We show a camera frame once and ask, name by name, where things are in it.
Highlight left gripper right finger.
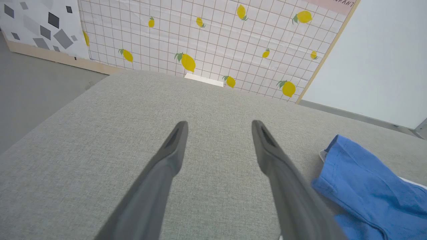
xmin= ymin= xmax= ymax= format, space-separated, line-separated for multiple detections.
xmin=252 ymin=120 xmax=347 ymax=240

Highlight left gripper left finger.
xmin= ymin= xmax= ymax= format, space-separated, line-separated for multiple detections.
xmin=95 ymin=120 xmax=189 ymax=240

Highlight blue shorts with white trim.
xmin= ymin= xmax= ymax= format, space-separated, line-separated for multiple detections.
xmin=312 ymin=134 xmax=427 ymax=240

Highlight grey fabric sofa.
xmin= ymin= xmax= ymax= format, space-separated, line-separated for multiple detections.
xmin=0 ymin=70 xmax=427 ymax=240

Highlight lemon print partition screen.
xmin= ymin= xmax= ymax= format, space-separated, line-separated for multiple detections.
xmin=77 ymin=0 xmax=361 ymax=104

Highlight grey geometric print partition panel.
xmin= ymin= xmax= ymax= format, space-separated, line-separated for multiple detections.
xmin=0 ymin=0 xmax=90 ymax=65

